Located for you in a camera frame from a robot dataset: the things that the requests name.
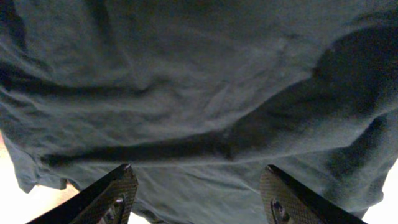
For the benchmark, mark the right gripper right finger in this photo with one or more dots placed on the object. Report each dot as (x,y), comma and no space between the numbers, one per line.
(288,201)

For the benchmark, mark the black Nike t-shirt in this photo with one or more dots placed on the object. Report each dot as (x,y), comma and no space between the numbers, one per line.
(199,96)

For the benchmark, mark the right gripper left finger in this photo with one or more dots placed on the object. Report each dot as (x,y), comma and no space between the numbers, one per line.
(108,201)

